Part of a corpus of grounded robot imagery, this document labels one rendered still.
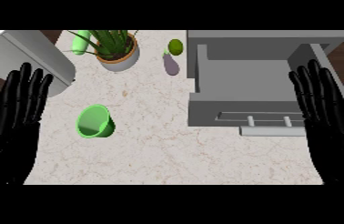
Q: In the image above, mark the green avocado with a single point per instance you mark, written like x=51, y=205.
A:
x=176, y=47

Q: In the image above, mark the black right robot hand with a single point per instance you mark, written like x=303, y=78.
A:
x=324, y=118

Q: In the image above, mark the green cup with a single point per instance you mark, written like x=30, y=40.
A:
x=95, y=122

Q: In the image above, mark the grey open drawer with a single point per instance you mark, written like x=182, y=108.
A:
x=252, y=76

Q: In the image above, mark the purple eggplant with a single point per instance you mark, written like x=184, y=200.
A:
x=170, y=65

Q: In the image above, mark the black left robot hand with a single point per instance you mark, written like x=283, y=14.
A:
x=18, y=118

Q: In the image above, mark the light green bottle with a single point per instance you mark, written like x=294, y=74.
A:
x=82, y=42

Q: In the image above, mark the grey rounded appliance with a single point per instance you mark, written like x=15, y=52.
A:
x=32, y=59

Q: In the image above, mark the potted green plant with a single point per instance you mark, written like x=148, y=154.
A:
x=116, y=48

